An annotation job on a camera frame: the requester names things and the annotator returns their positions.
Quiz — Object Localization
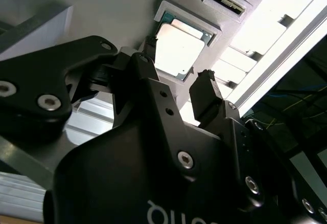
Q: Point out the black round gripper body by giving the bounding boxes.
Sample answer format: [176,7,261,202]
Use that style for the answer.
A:
[43,121,311,224]

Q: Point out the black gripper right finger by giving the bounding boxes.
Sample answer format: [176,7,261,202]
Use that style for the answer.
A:
[189,69,327,224]

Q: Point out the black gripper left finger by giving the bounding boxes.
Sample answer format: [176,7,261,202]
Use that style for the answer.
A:
[0,35,202,184]

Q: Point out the silver CPU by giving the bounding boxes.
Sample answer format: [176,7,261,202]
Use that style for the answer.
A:
[154,17,214,82]

